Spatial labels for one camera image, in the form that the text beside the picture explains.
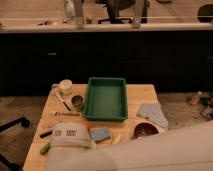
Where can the orange toy fruit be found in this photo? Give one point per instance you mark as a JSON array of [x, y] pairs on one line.
[[87, 125]]

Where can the small brush tool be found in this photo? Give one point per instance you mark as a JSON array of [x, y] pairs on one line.
[[64, 114]]

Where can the paper cup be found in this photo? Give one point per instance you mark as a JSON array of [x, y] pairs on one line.
[[77, 102]]

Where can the blue sponge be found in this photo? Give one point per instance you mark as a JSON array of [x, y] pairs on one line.
[[99, 134]]

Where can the dark brown bowl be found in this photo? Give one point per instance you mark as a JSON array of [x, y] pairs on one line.
[[145, 129]]

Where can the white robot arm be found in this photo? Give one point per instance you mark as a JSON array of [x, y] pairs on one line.
[[186, 149]]

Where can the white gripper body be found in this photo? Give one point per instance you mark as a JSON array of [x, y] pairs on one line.
[[71, 135]]

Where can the dark cabinet counter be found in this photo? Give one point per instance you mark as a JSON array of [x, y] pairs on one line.
[[172, 57]]

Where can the black white marker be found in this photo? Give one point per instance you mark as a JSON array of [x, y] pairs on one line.
[[63, 102]]

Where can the green plastic tray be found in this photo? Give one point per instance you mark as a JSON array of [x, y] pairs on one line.
[[106, 99]]

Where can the grey blue cloth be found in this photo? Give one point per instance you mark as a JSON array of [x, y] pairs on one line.
[[154, 113]]

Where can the white measuring cup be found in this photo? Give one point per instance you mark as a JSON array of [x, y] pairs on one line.
[[64, 87]]

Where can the green pepper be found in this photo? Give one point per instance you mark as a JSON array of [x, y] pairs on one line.
[[45, 149]]

